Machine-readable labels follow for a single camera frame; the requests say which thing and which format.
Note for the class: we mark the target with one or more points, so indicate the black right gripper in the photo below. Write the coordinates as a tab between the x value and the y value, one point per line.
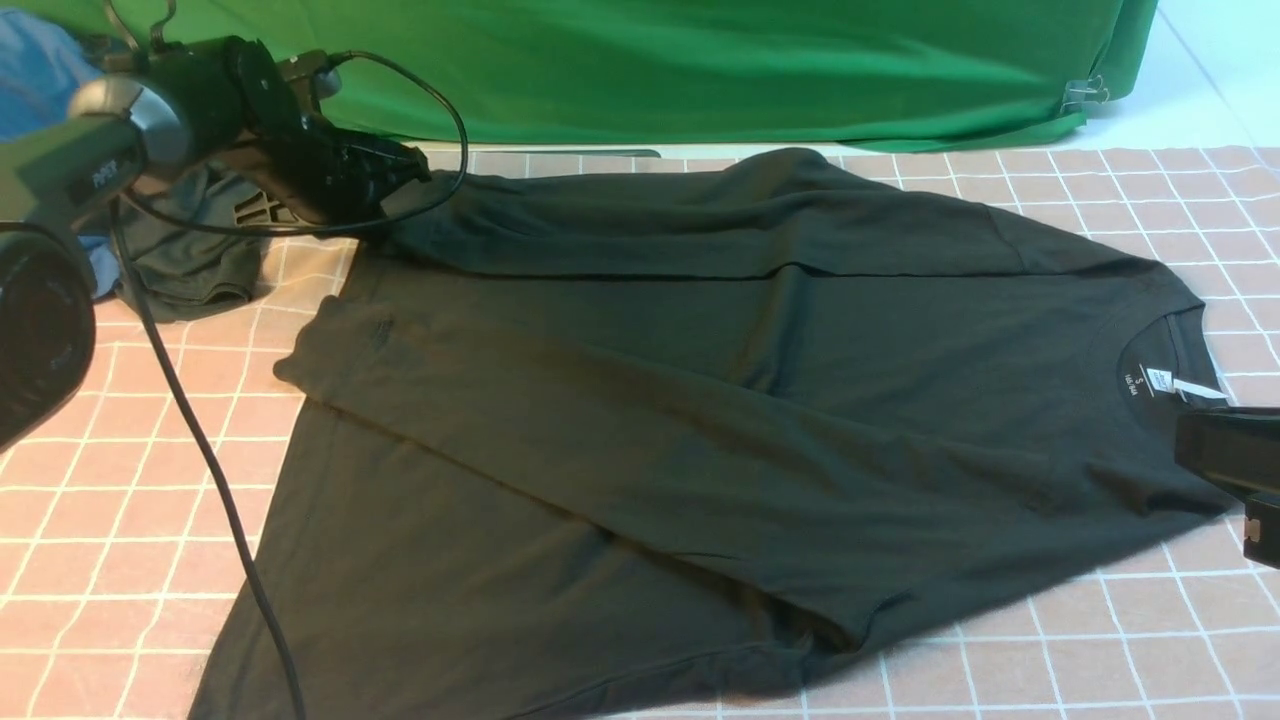
1238	448

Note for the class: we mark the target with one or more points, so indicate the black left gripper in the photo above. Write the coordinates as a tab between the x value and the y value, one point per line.
234	109

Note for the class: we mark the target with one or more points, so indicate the dark gray long-sleeve shirt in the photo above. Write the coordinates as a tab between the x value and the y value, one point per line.
585	443

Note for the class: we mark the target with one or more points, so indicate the gray left robot arm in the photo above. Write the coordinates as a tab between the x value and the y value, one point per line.
164	114

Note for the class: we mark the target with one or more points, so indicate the dark gray crumpled garment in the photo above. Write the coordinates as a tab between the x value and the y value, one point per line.
187	275

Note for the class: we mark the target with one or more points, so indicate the blue crumpled garment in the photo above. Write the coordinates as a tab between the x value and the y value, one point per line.
42	67

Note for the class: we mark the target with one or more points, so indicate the green backdrop cloth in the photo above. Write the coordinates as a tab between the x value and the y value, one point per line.
891	76

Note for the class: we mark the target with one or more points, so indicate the metal binder clip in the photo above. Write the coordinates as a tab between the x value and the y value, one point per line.
1082	94

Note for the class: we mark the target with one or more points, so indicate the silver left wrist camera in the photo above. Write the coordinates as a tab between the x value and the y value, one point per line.
311	76

